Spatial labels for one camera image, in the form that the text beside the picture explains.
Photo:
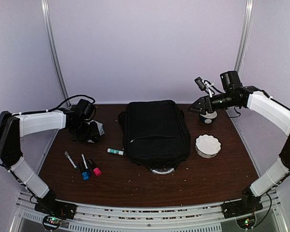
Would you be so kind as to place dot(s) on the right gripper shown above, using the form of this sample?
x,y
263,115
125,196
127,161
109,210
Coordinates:
x,y
202,102

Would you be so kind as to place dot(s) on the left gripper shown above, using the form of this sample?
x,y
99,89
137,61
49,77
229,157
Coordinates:
x,y
80,138

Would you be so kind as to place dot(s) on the grey white pouch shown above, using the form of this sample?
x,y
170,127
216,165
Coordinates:
x,y
95,131

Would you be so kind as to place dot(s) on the green white glue stick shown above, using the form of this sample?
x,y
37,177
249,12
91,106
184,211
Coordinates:
x,y
114,151

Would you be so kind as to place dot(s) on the black student backpack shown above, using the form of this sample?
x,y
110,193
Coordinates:
x,y
155,135

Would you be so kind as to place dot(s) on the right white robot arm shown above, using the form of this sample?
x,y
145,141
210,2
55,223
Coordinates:
x,y
256,100

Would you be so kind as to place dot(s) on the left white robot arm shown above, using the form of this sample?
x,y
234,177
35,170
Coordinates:
x,y
15,126

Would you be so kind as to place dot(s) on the white cup black band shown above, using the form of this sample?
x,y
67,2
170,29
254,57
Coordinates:
x,y
208,118

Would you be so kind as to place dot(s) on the green tipped white marker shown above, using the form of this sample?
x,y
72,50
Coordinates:
x,y
70,160

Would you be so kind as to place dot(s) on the white fluted ceramic bowl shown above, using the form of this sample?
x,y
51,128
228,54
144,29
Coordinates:
x,y
207,146

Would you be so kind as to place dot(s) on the blue tipped white marker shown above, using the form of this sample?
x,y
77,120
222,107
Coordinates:
x,y
86,166

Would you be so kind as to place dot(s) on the black pink highlighter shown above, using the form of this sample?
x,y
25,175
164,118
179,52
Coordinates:
x,y
94,167

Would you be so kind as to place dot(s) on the black blue highlighter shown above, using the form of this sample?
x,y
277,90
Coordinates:
x,y
83,171

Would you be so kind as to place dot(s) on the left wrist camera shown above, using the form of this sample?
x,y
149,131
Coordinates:
x,y
84,109

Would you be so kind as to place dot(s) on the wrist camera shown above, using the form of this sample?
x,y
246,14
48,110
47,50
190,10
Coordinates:
x,y
230,81
84,109

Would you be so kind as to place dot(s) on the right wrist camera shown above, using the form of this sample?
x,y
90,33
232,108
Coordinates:
x,y
230,81

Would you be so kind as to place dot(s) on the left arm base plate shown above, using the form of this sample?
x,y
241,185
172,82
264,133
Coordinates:
x,y
61,209

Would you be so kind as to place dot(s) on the front aluminium rail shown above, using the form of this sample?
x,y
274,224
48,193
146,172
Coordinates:
x,y
194,218

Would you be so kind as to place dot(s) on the left aluminium frame post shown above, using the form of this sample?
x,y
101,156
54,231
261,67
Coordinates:
x,y
53,50

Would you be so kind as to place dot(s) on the aluminium frame post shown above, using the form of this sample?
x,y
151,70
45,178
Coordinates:
x,y
53,50
245,35

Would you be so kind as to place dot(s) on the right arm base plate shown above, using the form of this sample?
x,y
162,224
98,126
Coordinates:
x,y
237,208

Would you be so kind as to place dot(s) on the right aluminium frame post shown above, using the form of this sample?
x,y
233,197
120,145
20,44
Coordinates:
x,y
245,35

